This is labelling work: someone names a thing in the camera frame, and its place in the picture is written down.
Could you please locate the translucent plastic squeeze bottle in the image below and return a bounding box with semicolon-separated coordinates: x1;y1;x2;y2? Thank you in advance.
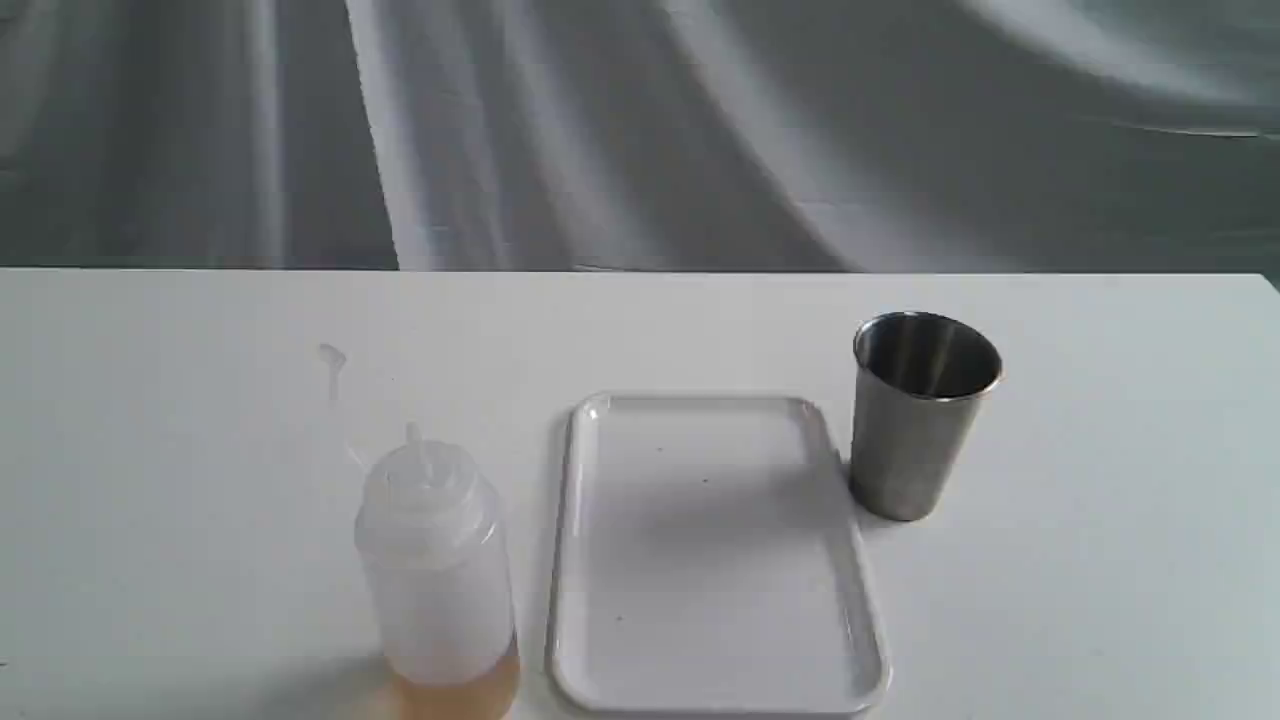
317;343;522;720

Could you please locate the stainless steel cup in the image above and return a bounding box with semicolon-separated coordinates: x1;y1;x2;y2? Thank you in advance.
847;311;1004;521

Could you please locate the white rectangular plastic tray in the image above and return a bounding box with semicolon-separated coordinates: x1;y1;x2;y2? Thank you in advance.
547;393;892;719

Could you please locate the grey draped backdrop cloth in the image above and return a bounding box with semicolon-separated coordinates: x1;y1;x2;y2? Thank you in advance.
1;1;1279;281

